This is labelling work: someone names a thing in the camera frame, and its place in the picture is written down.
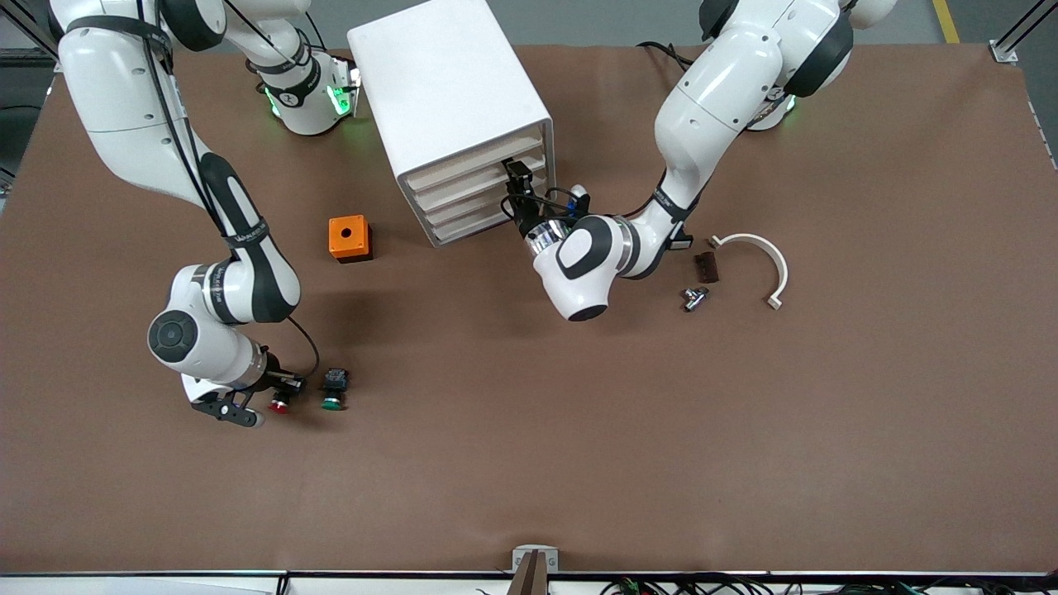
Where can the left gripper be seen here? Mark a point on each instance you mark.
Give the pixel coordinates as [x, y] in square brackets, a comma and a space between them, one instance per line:
[525, 216]

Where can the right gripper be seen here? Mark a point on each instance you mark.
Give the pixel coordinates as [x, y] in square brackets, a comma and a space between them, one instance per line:
[279, 381]

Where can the red push button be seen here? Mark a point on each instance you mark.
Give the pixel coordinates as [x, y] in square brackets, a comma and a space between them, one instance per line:
[279, 405]

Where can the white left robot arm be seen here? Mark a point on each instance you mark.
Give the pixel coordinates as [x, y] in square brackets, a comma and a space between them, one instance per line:
[727, 83]

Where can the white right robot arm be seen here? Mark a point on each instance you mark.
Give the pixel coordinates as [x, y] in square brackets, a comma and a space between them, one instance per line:
[124, 83]

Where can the green push button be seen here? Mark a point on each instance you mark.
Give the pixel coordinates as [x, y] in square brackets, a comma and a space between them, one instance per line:
[334, 388]

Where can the orange box with hole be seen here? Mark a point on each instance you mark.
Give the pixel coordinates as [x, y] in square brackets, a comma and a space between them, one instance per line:
[347, 235]

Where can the brown terminal block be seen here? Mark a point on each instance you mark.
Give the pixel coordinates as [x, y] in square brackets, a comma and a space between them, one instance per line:
[707, 268]

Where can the silver metal fitting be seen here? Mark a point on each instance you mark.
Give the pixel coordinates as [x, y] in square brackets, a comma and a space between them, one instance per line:
[694, 299]

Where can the brown table mat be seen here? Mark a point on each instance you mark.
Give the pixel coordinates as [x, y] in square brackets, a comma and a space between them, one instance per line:
[529, 463]

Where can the black white rectangular switch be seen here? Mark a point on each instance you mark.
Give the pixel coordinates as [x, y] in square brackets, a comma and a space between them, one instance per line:
[683, 243]

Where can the white curved plastic bracket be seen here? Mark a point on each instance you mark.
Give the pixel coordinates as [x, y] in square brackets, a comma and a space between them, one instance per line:
[756, 240]

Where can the grey mount bracket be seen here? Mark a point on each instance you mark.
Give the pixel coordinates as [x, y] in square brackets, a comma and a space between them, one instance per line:
[521, 555]

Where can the brown mount bar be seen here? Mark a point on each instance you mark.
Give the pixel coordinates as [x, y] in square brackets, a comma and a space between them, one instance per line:
[531, 580]

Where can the aluminium frame profile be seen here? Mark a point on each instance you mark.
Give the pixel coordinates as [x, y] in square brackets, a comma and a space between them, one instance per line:
[1003, 52]
[25, 21]

